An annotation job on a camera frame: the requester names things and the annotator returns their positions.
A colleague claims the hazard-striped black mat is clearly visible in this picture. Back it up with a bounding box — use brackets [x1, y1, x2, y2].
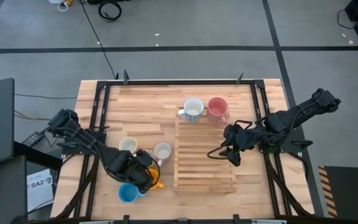
[318, 165, 358, 219]

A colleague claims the blue mug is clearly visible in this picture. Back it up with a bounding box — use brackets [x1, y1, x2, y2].
[117, 182, 146, 204]

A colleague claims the white blue-patterned mug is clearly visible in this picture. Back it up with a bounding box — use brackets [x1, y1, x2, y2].
[177, 97, 205, 123]

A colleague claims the pink mug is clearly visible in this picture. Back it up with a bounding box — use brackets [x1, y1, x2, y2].
[206, 96, 230, 125]

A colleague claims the white mug yellow rim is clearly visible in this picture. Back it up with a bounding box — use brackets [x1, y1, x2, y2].
[118, 136, 139, 155]

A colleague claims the thin black floor cable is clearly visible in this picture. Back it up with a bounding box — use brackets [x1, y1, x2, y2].
[336, 8, 358, 30]

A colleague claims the black metal table frame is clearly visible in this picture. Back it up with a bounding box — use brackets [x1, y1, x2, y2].
[54, 70, 315, 224]

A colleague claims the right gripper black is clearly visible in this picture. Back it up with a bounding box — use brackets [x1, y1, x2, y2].
[223, 124, 261, 167]

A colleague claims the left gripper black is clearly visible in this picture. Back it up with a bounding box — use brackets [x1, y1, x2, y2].
[122, 161, 155, 194]

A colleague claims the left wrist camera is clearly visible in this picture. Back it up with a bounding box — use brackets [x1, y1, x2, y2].
[135, 150, 154, 167]

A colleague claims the wooden slatted rack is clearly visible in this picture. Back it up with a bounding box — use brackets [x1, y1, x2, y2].
[173, 107, 237, 194]

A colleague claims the thin grey cable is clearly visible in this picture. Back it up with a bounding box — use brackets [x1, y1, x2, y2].
[14, 93, 78, 101]

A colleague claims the white mug red rim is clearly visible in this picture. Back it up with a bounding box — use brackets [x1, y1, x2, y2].
[153, 141, 173, 167]

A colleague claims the coiled black cable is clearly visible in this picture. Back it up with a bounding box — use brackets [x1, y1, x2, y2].
[98, 0, 123, 23]

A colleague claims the black power adapter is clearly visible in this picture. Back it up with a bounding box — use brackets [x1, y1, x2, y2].
[21, 131, 45, 148]

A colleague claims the dark grey cabinet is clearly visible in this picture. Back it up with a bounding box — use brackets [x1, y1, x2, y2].
[0, 154, 28, 224]

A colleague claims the black cabinet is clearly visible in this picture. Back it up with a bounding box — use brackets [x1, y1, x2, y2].
[87, 0, 131, 6]

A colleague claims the white SA2 paper sheet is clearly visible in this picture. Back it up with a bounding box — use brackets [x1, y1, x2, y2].
[26, 168, 55, 213]

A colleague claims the long black cable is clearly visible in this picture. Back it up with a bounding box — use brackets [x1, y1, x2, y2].
[80, 0, 117, 79]

